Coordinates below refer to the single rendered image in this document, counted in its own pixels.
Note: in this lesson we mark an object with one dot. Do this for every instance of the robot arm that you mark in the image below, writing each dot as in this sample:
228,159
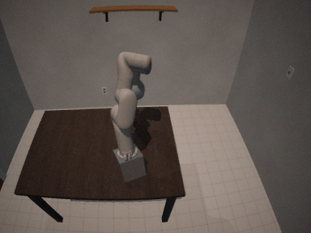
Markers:
123,114

